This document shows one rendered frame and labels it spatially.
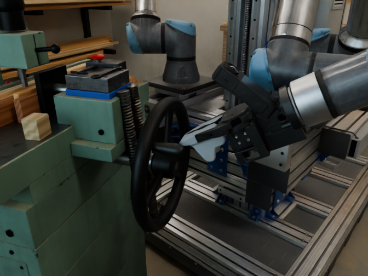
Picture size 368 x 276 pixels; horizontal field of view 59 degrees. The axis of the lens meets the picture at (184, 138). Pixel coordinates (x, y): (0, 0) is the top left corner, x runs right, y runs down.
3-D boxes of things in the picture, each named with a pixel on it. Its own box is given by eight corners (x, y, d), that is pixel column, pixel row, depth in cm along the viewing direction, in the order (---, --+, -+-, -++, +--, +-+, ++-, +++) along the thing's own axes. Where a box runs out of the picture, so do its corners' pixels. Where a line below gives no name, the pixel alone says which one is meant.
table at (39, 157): (34, 233, 45) (26, 197, 43) (-114, 193, 54) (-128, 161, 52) (178, 103, 97) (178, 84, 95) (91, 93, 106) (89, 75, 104)
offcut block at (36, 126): (40, 141, 59) (35, 120, 57) (24, 139, 59) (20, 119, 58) (51, 132, 62) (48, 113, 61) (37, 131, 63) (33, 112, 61)
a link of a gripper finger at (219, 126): (195, 147, 54) (243, 128, 49) (191, 138, 53) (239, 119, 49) (203, 135, 58) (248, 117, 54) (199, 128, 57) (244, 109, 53)
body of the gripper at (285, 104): (236, 167, 53) (308, 143, 48) (212, 122, 52) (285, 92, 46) (243, 148, 60) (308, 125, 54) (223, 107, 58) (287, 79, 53)
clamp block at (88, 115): (115, 146, 64) (110, 102, 60) (58, 137, 68) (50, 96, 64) (146, 120, 76) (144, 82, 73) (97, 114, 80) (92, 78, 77)
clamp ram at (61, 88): (69, 117, 68) (62, 75, 65) (40, 113, 71) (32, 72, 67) (93, 104, 76) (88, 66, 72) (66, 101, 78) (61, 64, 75)
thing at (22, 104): (24, 123, 67) (19, 100, 64) (18, 122, 67) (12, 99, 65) (74, 99, 81) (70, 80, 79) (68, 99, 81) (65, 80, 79)
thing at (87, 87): (109, 99, 61) (107, 70, 59) (61, 94, 65) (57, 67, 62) (139, 82, 73) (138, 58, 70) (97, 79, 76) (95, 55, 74)
